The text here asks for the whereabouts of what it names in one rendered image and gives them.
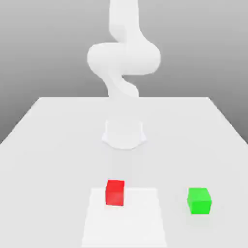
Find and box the small green cube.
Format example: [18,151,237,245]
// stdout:
[186,187,213,215]

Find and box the small red cube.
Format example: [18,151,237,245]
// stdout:
[105,179,125,207]

